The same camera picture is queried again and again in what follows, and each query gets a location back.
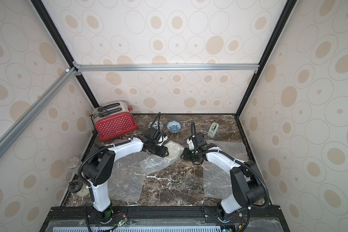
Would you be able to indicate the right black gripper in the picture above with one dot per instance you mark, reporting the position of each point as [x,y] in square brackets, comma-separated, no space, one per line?
[190,153]

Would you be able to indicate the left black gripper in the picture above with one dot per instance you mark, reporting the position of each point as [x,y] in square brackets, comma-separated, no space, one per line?
[163,152]

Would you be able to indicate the cream white bowl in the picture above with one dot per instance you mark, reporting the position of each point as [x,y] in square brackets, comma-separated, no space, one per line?
[174,150]

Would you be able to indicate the bubble wrap sheet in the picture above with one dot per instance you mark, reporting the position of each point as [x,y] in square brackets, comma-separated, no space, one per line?
[127,179]
[155,163]
[217,182]

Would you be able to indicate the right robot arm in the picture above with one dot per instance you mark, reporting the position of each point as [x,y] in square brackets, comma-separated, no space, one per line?
[248,186]

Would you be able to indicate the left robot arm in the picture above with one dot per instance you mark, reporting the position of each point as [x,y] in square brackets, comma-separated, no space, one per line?
[96,169]

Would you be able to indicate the blue white patterned bowl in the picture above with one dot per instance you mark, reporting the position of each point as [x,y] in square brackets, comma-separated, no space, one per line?
[174,126]

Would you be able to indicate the black white patterned bowl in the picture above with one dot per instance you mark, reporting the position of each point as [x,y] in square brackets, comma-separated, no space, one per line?
[157,125]

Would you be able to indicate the red silver toaster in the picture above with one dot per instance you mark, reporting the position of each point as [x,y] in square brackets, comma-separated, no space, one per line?
[113,120]

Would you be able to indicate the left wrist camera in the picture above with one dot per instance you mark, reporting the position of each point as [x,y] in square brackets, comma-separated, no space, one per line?
[163,137]

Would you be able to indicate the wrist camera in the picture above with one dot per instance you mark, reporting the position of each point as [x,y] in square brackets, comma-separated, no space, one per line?
[190,143]
[163,137]

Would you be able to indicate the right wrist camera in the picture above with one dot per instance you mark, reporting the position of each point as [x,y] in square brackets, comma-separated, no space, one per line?
[190,143]

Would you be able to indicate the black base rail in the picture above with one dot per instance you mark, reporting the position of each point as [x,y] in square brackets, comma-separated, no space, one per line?
[164,219]

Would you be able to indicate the horizontal aluminium rail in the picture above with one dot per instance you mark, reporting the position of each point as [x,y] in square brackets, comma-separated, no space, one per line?
[168,67]

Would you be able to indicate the left diagonal aluminium rail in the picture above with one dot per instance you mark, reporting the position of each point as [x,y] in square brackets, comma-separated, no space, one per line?
[30,115]

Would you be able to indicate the black right frame post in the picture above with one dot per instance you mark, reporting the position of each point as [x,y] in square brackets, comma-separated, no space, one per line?
[280,25]

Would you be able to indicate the black frame post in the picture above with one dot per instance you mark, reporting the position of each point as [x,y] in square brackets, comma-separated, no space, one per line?
[59,41]
[280,25]

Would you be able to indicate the black left frame post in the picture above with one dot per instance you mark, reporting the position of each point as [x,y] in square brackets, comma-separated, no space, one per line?
[59,41]

